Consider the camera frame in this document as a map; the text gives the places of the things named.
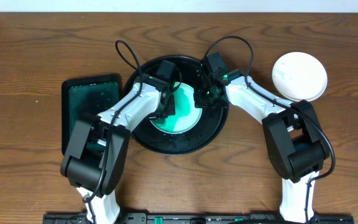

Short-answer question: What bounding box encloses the green yellow scrub sponge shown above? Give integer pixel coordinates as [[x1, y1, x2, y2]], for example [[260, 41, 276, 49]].
[[153, 116, 178, 129]]

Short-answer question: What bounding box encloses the pale green plate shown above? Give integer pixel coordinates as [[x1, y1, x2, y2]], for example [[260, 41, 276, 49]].
[[151, 82, 202, 134]]

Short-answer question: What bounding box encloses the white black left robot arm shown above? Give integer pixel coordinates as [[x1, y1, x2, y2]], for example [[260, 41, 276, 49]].
[[60, 74, 176, 223]]

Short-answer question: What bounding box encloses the round black tray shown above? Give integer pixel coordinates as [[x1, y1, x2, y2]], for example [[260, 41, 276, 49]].
[[131, 55, 229, 155]]

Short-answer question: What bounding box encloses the dark green rectangular tray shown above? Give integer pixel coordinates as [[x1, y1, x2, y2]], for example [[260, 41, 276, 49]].
[[61, 73, 122, 153]]

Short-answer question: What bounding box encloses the white plate smeared green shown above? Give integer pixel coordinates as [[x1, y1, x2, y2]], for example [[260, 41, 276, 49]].
[[272, 52, 328, 101]]

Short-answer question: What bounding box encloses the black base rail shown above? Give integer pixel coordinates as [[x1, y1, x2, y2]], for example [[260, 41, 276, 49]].
[[42, 213, 355, 224]]

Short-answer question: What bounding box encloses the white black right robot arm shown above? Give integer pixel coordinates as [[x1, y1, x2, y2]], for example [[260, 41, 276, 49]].
[[194, 69, 333, 223]]

